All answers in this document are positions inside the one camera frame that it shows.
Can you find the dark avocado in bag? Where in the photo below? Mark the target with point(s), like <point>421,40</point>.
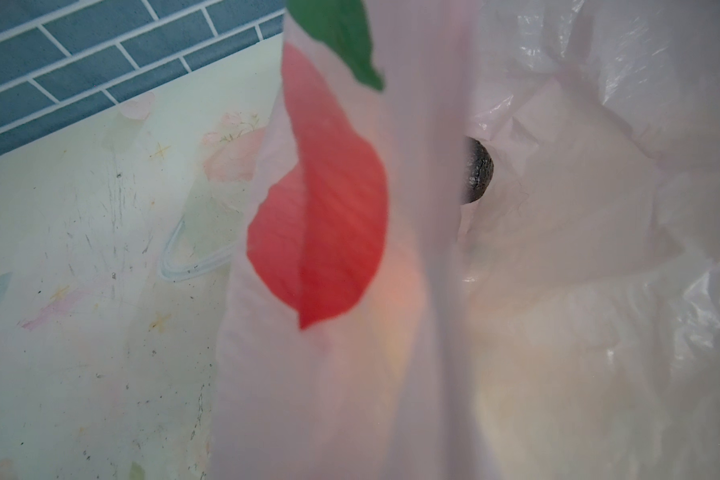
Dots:
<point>479,172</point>

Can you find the pink plastic bag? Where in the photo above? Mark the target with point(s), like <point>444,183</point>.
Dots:
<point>564,326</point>

